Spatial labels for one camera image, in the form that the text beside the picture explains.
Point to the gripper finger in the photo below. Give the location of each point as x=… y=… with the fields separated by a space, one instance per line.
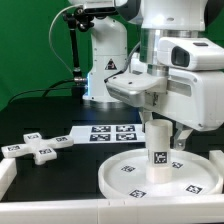
x=181 y=136
x=145 y=116

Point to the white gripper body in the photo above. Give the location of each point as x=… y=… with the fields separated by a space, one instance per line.
x=194 y=99

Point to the white round table top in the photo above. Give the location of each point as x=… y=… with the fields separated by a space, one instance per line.
x=141 y=174

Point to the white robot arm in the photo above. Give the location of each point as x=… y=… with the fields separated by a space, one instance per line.
x=157 y=19

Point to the white marker plate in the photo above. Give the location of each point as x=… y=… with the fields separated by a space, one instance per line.
x=102 y=134

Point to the white cross-shaped table base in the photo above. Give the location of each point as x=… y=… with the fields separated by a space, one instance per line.
x=43 y=150

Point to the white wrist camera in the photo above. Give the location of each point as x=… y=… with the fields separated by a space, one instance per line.
x=192 y=54

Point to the white front fence rail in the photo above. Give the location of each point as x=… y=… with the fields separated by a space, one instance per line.
x=168 y=210

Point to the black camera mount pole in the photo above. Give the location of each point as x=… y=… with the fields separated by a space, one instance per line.
x=78 y=20

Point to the white left fence rail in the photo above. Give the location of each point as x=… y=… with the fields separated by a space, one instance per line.
x=8 y=172

